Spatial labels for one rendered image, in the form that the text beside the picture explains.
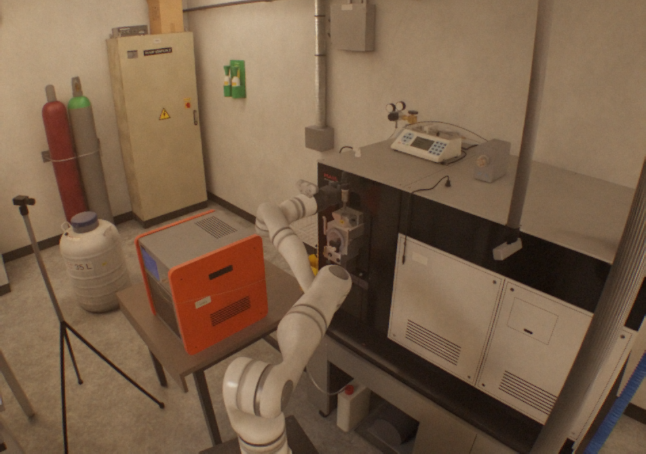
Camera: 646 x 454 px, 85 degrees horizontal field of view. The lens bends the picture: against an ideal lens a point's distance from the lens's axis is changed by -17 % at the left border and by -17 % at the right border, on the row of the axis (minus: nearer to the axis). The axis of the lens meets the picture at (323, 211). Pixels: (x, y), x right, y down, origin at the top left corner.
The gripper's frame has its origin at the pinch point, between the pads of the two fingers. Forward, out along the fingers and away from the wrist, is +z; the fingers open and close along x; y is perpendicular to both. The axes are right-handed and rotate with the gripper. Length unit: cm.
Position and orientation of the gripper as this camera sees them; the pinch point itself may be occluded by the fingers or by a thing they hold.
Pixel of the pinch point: (347, 182)
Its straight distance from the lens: 145.9
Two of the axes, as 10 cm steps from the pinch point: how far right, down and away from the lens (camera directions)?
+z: 7.1, -3.0, 6.3
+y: 0.0, 9.1, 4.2
